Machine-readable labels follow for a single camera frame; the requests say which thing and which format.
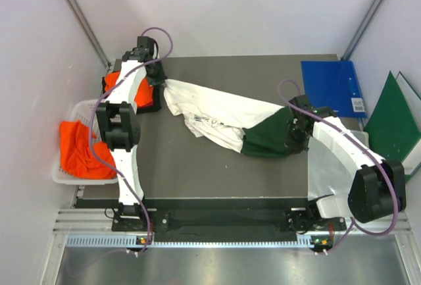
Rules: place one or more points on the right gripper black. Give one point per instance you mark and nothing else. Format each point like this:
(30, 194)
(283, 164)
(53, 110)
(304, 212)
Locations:
(295, 147)

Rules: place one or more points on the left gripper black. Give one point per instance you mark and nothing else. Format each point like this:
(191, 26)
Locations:
(159, 79)

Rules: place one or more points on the white green raglan t-shirt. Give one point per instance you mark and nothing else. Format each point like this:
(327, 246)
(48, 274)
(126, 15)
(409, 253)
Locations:
(244, 125)

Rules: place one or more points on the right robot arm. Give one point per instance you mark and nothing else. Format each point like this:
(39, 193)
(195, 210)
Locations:
(377, 189)

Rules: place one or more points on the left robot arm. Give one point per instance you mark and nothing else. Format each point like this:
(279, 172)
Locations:
(120, 128)

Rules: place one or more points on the folded orange t-shirt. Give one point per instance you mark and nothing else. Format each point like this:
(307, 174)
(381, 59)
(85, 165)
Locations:
(144, 96)

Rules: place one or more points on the blue plastic folder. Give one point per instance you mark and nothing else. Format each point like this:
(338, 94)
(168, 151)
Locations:
(334, 84)

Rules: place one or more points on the translucent plastic sleeve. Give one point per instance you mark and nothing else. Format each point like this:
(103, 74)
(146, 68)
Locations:
(325, 166)

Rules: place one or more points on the white plastic basket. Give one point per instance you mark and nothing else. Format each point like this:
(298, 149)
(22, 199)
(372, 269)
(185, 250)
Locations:
(82, 112)

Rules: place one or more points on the green lever arch binder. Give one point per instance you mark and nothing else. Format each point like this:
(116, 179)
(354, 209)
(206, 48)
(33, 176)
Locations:
(394, 126)

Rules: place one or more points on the crumpled orange t-shirt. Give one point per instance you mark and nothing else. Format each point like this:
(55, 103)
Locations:
(76, 156)

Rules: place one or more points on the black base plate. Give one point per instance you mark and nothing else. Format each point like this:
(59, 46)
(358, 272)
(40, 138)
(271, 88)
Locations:
(234, 225)

